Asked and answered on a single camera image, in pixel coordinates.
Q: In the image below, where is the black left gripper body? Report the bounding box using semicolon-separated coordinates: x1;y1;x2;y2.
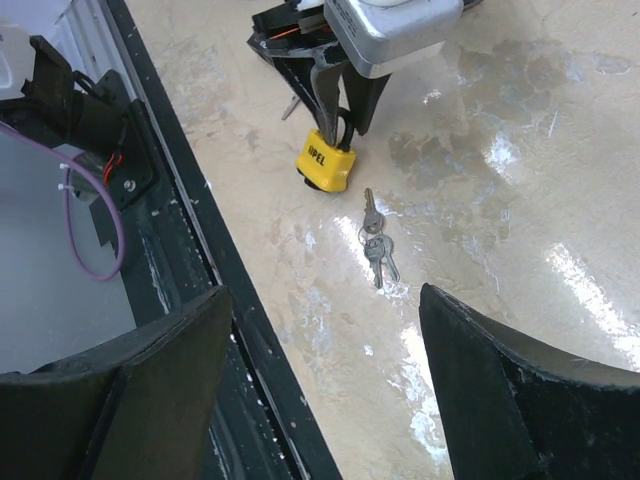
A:
247;1;345;120

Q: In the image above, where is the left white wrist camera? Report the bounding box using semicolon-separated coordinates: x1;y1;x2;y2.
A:
323;0;463;79

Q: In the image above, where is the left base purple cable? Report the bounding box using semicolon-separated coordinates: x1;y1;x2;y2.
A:
0;122;126;282

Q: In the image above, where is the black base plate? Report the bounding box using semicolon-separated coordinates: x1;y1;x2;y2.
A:
96;1;340;479

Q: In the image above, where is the yellow black padlock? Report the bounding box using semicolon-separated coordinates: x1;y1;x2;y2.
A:
296;107;356;193

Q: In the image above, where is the silver key bunch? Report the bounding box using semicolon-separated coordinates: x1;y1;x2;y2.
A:
360;188;400;289

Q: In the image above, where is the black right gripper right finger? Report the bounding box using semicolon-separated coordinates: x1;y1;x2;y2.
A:
419;284;639;479

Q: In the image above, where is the aluminium frame rail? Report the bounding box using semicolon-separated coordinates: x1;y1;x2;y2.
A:
52;0;139;104

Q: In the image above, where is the orange padlock key bunch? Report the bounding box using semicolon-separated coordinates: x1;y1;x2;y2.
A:
281;96;301;121

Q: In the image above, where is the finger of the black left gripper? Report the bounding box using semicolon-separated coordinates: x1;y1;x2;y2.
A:
342;63;391;136
311;47;345;145

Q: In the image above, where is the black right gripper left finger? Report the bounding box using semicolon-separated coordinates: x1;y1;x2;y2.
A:
1;286;232;479

